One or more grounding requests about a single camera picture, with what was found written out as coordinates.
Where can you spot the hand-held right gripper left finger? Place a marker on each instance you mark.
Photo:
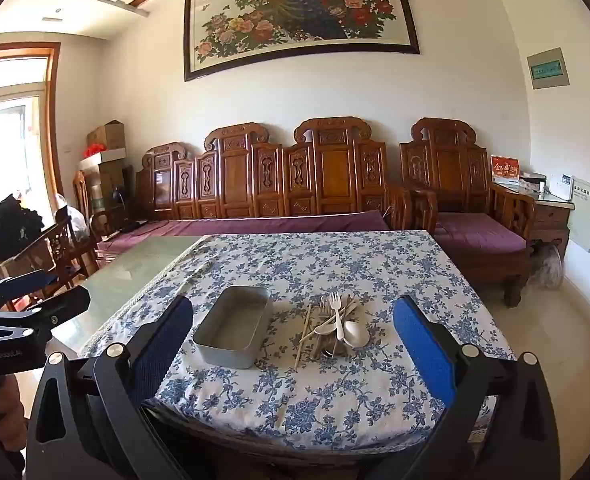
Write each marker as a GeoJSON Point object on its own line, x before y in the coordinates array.
{"type": "Point", "coordinates": [165, 345]}

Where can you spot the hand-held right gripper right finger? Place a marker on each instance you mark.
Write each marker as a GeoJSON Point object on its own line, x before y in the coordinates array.
{"type": "Point", "coordinates": [420, 345]}

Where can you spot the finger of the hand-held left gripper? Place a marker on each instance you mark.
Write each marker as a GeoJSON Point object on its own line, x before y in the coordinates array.
{"type": "Point", "coordinates": [54, 312]}
{"type": "Point", "coordinates": [25, 285]}

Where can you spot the rectangular metal tray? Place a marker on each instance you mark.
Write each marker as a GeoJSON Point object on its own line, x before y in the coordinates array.
{"type": "Point", "coordinates": [225, 327]}

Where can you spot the large white spoon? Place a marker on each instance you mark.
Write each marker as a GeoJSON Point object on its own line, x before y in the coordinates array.
{"type": "Point", "coordinates": [357, 335]}

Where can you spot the brown wooden chopstick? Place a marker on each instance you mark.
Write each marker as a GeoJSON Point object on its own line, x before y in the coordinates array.
{"type": "Point", "coordinates": [349, 306]}

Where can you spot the metal spoon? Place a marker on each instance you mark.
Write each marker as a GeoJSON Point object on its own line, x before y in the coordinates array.
{"type": "Point", "coordinates": [332, 349]}

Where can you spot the white plastic fork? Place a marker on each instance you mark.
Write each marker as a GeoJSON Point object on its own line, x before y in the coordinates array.
{"type": "Point", "coordinates": [336, 302]}

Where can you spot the wooden dining chair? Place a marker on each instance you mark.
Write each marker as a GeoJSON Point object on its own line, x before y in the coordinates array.
{"type": "Point", "coordinates": [81, 195]}
{"type": "Point", "coordinates": [50, 255]}

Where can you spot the black bag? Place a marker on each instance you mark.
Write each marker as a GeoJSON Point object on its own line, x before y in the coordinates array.
{"type": "Point", "coordinates": [10, 220]}

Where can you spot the clear plastic bag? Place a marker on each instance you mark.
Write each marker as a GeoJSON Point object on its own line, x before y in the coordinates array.
{"type": "Point", "coordinates": [77, 222]}

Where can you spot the square purple seat cushion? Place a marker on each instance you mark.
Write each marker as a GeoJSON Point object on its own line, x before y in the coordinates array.
{"type": "Point", "coordinates": [480, 232]}

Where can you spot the black desk lamp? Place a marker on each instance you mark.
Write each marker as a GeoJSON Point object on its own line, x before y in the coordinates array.
{"type": "Point", "coordinates": [120, 195]}

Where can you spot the stack of brown boxes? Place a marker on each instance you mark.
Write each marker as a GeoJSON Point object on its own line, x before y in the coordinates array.
{"type": "Point", "coordinates": [110, 185]}

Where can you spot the blue floral tablecloth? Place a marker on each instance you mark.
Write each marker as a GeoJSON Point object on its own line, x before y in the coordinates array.
{"type": "Point", "coordinates": [300, 400]}

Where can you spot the translucent plastic bag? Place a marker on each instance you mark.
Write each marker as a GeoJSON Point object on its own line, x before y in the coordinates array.
{"type": "Point", "coordinates": [545, 267]}

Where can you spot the white flat box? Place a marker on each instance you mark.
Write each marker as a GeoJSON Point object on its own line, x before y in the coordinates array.
{"type": "Point", "coordinates": [102, 160]}

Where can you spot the long purple sofa cushion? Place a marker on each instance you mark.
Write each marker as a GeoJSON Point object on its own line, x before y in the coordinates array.
{"type": "Point", "coordinates": [255, 225]}

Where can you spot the red artificial flowers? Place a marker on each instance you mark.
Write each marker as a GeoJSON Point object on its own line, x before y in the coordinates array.
{"type": "Point", "coordinates": [95, 151]}

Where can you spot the brown cardboard box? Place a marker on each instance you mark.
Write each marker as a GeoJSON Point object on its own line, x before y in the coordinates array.
{"type": "Point", "coordinates": [106, 135]}

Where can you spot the carved wooden armchair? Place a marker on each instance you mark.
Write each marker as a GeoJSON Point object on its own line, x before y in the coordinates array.
{"type": "Point", "coordinates": [445, 170]}

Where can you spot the wooden side table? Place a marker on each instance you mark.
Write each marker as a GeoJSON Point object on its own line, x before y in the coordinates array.
{"type": "Point", "coordinates": [550, 217]}

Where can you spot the carved wooden sofa bench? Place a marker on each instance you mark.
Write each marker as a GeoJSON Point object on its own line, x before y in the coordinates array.
{"type": "Point", "coordinates": [235, 175]}

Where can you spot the red desk calendar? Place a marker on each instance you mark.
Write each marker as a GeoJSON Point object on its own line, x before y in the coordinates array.
{"type": "Point", "coordinates": [505, 169]}

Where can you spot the tissue box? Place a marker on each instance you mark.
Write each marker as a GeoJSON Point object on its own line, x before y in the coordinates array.
{"type": "Point", "coordinates": [532, 180]}

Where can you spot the white desk device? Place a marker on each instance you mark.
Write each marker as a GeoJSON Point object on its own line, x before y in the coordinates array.
{"type": "Point", "coordinates": [561, 186]}

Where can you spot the framed peacock flower painting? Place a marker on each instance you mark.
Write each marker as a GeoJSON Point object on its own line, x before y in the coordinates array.
{"type": "Point", "coordinates": [300, 15]}

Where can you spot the wooden door frame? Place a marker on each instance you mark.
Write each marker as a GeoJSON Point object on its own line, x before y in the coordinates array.
{"type": "Point", "coordinates": [50, 110]}

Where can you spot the white wall cabinet door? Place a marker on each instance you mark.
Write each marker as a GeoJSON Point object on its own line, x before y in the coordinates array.
{"type": "Point", "coordinates": [585, 215]}

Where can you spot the grey wall panel box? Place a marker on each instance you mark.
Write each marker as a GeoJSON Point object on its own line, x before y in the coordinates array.
{"type": "Point", "coordinates": [548, 68]}

